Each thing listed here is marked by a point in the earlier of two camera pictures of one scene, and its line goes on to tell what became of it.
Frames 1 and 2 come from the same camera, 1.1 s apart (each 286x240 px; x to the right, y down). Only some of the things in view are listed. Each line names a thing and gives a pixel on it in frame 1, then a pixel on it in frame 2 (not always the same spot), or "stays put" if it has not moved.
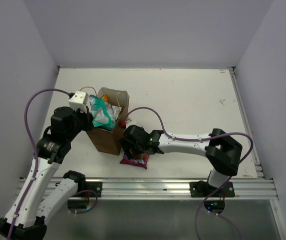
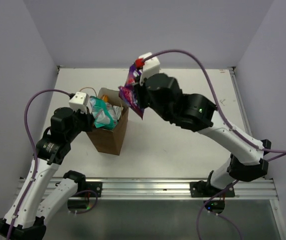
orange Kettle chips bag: (105, 97) stays put
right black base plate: (203, 189) stays put
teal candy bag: (102, 113) stays put
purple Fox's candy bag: (141, 160) to (129, 94)
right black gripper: (125, 144) to (139, 92)
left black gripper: (87, 117) stays put
